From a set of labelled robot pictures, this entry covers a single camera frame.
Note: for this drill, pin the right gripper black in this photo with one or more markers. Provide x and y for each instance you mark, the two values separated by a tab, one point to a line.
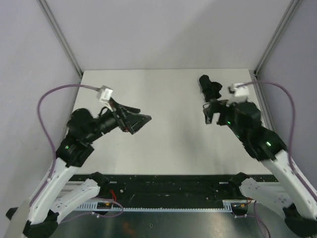
214	106

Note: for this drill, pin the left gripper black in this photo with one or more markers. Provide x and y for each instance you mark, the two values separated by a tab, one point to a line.
123	119

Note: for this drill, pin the black folding umbrella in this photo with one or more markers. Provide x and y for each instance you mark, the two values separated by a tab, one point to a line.
210	90

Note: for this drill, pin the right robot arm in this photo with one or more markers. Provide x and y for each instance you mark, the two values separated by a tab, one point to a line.
294	205

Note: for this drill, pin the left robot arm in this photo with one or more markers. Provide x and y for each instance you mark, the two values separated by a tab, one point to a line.
40	215

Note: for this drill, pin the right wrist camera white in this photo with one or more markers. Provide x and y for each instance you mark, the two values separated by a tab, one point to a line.
239	93

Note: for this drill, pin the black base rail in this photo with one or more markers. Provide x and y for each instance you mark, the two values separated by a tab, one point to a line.
172	191

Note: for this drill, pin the grey slotted cable duct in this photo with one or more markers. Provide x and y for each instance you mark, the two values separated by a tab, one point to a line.
226	206

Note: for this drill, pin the right aluminium frame post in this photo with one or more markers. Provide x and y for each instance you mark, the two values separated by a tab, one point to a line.
278	33

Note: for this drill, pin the aluminium frame post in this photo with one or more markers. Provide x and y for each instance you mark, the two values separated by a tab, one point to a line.
278	33
49	15

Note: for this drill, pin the left aluminium frame post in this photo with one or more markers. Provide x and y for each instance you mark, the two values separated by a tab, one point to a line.
49	15

